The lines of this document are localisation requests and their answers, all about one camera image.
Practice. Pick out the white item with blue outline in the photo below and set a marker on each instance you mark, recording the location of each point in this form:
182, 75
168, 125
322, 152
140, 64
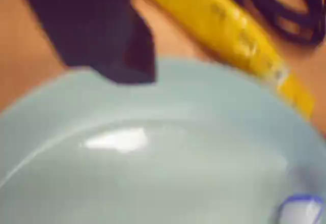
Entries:
300, 211

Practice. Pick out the light green bowl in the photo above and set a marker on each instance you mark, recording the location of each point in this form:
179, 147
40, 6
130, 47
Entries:
152, 178

